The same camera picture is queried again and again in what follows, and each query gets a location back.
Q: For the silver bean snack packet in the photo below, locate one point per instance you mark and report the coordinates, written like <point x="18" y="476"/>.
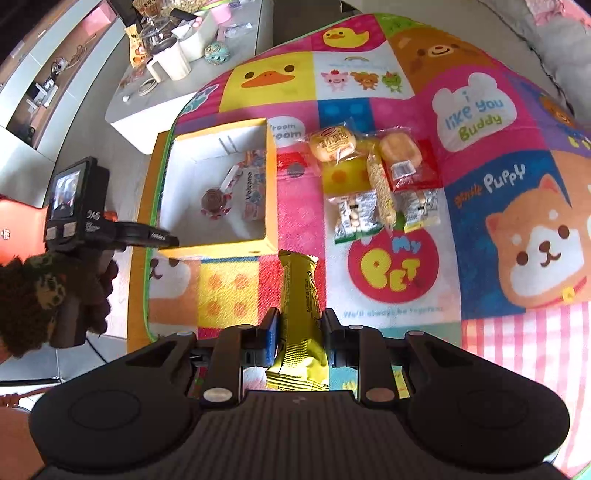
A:
<point x="353" y="217"/>
<point x="419" y="207"/>

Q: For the pink cloth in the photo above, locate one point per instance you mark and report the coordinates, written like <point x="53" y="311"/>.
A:
<point x="558" y="9"/>

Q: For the glass jar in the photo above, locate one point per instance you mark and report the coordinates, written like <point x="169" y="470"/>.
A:
<point x="158" y="34"/>

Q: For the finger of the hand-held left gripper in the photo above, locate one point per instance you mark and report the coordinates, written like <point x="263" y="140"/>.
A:
<point x="152" y="236"/>

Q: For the pink white wrapped candy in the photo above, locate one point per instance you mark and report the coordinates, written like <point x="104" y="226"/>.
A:
<point x="232" y="177"/>

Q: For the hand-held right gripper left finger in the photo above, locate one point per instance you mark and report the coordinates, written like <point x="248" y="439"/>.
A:
<point x="273" y="339"/>

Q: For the white wall cabinet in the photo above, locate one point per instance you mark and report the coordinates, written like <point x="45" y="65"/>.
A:
<point x="46" y="69"/>

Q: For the colourful printed play mat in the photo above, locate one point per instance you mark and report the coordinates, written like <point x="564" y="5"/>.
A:
<point x="508" y="138"/>

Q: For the person's left hand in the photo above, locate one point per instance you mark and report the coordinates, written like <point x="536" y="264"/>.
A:
<point x="104" y="279"/>

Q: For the pink tissue pack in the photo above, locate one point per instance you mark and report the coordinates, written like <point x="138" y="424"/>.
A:
<point x="254" y="184"/>

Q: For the bread bun packet clear wrap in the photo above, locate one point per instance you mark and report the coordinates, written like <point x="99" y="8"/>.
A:
<point x="399" y="150"/>

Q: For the white side table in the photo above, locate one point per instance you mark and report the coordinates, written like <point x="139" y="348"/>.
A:
<point x="184" y="92"/>

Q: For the bread bun packet yellow label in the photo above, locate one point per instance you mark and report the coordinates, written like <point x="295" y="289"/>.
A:
<point x="330" y="144"/>

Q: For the grey blanket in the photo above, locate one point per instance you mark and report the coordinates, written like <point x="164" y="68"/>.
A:
<point x="545" y="41"/>

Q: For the yellow snack bag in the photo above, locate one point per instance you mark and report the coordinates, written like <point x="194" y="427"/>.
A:
<point x="136" y="46"/>

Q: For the sesame stick packet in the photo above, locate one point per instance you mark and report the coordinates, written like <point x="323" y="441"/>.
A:
<point x="381" y="189"/>

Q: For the teal patterned ball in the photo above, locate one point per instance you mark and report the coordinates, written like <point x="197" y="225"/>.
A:
<point x="216" y="51"/>

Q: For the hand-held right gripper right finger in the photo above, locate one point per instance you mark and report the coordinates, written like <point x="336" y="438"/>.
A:
<point x="328" y="334"/>

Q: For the orange chair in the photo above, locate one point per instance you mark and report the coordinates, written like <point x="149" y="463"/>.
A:
<point x="18" y="226"/>

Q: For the pink cup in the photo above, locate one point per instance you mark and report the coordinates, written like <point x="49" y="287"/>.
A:
<point x="220" y="11"/>

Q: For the white container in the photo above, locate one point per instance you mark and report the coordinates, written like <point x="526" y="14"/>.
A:
<point x="198" y="37"/>

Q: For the yellow cardboard box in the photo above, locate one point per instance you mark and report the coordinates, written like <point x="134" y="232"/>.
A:
<point x="203" y="152"/>

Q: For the yellow snack packet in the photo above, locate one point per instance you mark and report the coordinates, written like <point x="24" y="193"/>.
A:
<point x="298" y="318"/>

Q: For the person's left forearm fuzzy sleeve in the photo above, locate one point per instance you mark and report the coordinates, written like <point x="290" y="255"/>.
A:
<point x="37" y="295"/>

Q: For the white mug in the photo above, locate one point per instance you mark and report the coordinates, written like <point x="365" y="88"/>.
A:
<point x="171" y="61"/>

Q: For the wrapped lollipop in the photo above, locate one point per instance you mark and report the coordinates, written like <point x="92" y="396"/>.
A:
<point x="214" y="203"/>

